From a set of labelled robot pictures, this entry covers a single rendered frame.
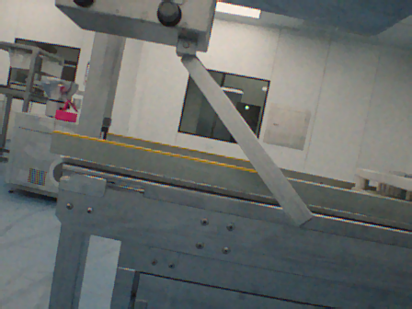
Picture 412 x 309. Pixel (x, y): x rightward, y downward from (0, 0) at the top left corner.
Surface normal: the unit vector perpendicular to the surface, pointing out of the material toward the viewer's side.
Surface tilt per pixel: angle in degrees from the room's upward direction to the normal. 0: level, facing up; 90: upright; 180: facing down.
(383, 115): 90
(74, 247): 90
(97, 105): 90
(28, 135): 90
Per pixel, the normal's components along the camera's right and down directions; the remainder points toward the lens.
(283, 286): 0.00, 0.05
